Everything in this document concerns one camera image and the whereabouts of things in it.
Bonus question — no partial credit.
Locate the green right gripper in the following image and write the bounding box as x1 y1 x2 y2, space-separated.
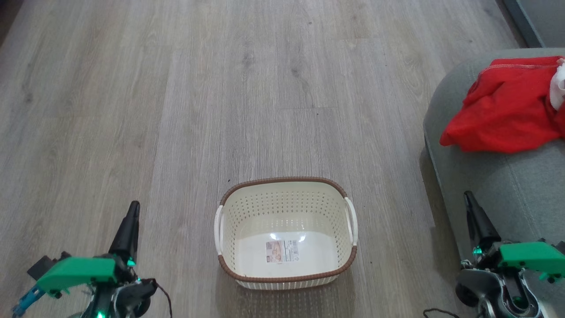
461 191 565 284

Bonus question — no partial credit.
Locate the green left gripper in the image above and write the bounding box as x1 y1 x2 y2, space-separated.
36 201 141 297

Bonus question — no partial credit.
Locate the red cloth garment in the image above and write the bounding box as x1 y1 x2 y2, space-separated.
440 56 565 154

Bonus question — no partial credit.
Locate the white cloth piece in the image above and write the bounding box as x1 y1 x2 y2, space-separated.
549 58 565 111

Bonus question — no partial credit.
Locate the grey fabric sofa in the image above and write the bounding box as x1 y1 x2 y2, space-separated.
423 47 565 318

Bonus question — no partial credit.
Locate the blue plastic connector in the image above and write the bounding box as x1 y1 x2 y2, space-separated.
12 285 45 317

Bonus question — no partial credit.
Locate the paper label sticker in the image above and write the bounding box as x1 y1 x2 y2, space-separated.
265 240 300 264

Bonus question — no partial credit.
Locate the cream perforated laundry basket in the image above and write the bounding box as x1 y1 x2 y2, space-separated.
214 177 358 291

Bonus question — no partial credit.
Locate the dark grey furniture piece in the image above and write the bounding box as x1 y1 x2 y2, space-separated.
502 0 565 48

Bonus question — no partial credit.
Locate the thin black cable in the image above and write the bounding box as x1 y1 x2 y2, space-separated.
154 282 173 318
423 308 465 318

